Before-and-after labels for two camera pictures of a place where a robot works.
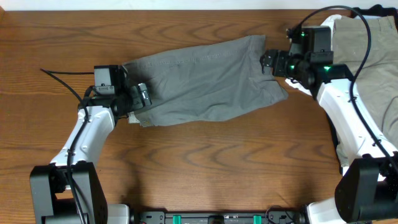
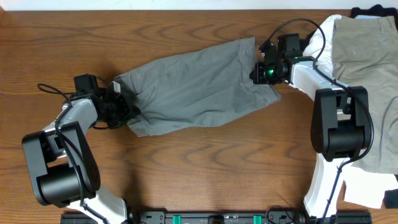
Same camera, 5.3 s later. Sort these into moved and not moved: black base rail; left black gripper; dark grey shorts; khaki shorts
Moved: left black gripper; dark grey shorts
Not moved: black base rail; khaki shorts
